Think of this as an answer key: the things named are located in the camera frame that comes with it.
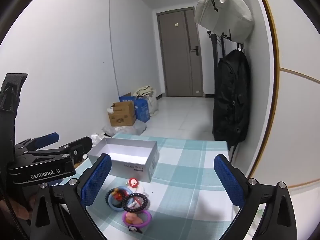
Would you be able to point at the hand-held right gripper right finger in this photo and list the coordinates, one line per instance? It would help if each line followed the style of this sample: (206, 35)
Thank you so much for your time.
(228, 180)

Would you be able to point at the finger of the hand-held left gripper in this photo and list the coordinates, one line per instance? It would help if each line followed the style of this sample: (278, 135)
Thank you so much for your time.
(75, 145)
(48, 138)

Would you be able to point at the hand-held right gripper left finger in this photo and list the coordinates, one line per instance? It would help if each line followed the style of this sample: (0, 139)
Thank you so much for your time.
(96, 180)

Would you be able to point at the grey cardboard box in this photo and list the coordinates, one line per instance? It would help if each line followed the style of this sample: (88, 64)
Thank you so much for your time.
(135, 167)

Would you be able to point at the pink pig figure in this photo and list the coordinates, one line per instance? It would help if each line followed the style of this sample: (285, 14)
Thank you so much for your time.
(133, 218)

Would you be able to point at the person's left hand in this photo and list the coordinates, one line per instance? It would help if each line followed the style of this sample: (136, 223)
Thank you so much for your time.
(21, 210)

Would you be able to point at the silver plastic bag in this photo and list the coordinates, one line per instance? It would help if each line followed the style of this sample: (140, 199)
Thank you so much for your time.
(97, 137)

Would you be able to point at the red white charm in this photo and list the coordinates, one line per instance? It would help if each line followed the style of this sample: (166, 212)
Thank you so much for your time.
(133, 182)

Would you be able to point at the teal checkered tablecloth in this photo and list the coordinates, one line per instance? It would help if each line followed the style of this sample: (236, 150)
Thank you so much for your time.
(187, 180)

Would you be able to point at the brown cardboard box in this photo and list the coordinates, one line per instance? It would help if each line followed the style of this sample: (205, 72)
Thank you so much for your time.
(122, 115)

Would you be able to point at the grey plastic bag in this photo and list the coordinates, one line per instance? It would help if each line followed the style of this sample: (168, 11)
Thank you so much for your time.
(130, 129)

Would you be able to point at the small penguin figure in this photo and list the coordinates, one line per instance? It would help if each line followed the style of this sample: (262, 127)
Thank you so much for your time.
(133, 228)

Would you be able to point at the blue cardboard box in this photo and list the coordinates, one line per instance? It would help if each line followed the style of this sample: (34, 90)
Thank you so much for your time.
(142, 110)

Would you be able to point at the black backpack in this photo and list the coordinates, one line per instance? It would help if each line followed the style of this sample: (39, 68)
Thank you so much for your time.
(231, 100)

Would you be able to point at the cream canvas tote bag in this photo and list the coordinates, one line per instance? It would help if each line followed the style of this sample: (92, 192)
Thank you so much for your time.
(152, 102)

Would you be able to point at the grey door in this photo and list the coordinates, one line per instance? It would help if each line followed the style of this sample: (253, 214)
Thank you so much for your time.
(175, 62)

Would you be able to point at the black metal rack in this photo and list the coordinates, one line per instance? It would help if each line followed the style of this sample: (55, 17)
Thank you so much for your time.
(213, 50)

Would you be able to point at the grey hanging bag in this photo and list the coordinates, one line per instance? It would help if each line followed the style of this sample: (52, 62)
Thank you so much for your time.
(225, 15)

